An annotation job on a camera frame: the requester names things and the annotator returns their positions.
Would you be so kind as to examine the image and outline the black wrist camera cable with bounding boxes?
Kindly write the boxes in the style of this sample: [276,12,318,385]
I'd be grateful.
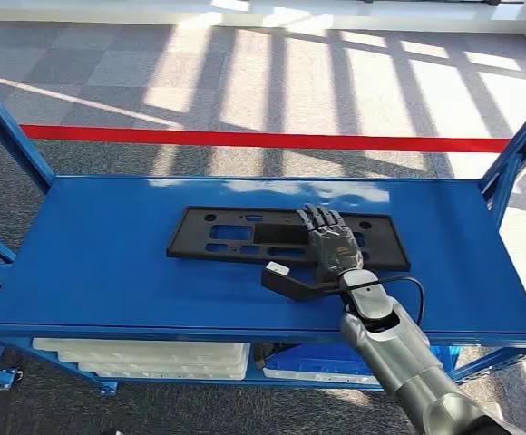
[345,275,426,328]

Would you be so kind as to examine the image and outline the black plastic panel part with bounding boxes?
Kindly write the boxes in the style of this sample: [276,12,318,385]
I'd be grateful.
[166,206,412,273]

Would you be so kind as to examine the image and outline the red barrier belt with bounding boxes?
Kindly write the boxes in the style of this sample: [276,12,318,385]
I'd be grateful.
[0,121,511,155]

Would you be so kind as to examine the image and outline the blue plastic bin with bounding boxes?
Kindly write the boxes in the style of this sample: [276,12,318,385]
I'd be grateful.
[262,343,461,385]

